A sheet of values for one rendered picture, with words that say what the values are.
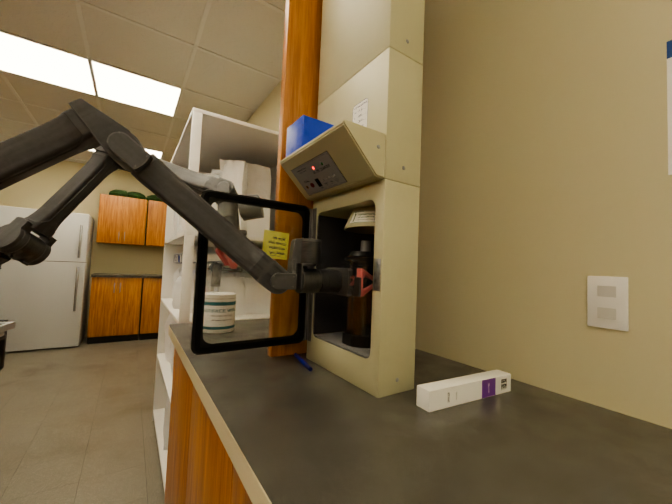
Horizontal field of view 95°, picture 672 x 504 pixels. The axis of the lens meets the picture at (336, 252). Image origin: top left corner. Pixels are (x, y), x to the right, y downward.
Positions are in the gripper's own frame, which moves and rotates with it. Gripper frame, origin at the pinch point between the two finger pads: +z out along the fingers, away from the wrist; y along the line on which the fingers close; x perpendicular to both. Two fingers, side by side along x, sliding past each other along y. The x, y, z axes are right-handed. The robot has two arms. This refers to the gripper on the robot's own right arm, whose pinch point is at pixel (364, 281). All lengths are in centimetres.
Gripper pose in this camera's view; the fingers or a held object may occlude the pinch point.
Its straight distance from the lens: 82.9
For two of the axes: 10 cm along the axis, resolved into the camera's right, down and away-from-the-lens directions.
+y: -5.6, 0.2, 8.3
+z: 8.3, 0.6, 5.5
